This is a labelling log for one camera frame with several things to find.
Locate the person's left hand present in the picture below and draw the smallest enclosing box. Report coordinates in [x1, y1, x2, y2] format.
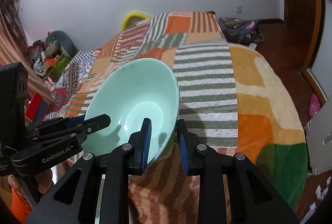
[8, 169, 54, 197]

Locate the grey-green plush toy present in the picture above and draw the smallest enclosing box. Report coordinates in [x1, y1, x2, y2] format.
[44, 31, 78, 58]

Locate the yellow curved tube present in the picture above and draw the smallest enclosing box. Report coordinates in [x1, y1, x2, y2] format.
[120, 11, 150, 31]

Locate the pink slipper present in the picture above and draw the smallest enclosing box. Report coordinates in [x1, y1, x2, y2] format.
[308, 94, 321, 118]

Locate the brown wooden door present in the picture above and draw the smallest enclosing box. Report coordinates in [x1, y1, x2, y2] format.
[277, 0, 330, 106]

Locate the striped patchwork blanket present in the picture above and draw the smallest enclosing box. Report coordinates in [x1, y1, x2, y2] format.
[66, 12, 238, 223]

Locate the small mint green bowl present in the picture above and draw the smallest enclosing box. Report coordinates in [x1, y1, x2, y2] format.
[83, 58, 179, 166]

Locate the orange green fluffy rug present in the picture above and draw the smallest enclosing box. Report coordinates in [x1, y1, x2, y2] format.
[229, 44, 307, 208]

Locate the patterned ethnic quilt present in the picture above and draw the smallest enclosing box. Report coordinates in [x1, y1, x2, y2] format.
[43, 49, 100, 121]

